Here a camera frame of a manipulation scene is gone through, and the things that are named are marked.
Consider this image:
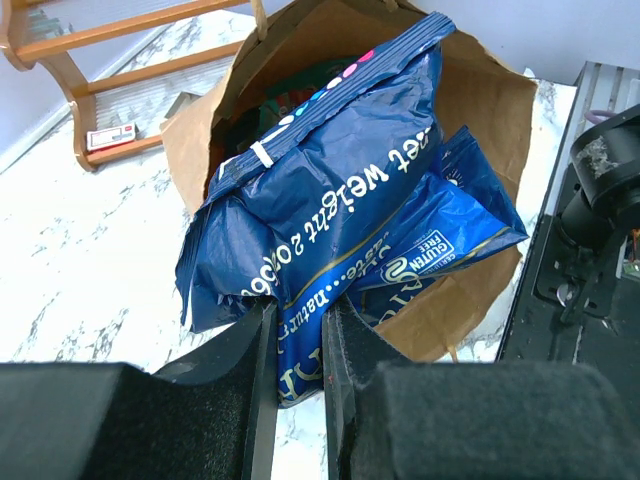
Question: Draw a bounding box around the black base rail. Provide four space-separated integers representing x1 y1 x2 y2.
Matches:
497 62 639 378

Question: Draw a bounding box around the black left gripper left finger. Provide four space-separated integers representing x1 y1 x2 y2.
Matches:
1 300 277 479

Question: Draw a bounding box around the wooden two-tier rack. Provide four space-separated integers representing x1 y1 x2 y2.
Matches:
1 1 242 172

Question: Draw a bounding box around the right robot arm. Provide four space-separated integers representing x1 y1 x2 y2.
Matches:
537 105 639 325

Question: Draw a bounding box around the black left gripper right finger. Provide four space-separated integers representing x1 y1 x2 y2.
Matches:
322 297 639 479

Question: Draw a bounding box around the small red white box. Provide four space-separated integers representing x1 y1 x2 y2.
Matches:
86 123 138 152

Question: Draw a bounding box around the blue salt vinegar chips bag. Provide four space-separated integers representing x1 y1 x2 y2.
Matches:
176 13 527 407

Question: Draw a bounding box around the green snack packet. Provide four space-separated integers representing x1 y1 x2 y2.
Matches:
219 57 361 156

